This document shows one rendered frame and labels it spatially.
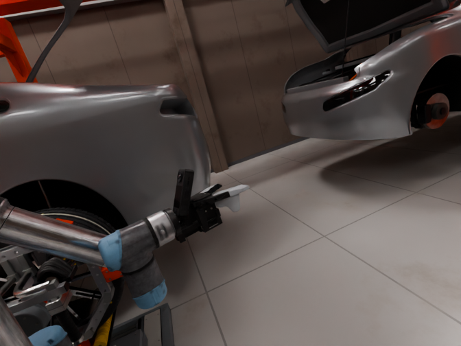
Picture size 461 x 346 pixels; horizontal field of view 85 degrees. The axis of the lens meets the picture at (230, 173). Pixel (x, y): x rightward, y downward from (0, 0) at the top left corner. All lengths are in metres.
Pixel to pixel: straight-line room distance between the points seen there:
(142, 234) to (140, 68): 4.98
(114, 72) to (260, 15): 3.20
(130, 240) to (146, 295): 0.13
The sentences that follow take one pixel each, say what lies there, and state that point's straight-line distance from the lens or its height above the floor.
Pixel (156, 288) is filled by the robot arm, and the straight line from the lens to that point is 0.64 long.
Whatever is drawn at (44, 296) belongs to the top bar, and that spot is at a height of 0.97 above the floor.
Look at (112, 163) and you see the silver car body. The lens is 1.64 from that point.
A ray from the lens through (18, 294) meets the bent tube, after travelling 1.24.
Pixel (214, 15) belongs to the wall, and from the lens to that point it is 5.94.
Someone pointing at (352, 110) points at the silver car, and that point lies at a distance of 2.56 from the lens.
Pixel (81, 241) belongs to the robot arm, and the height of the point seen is 1.24.
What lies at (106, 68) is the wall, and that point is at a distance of 5.48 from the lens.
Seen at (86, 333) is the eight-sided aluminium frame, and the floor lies 0.61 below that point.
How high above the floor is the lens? 1.46
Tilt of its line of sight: 16 degrees down
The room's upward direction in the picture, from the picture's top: 16 degrees counter-clockwise
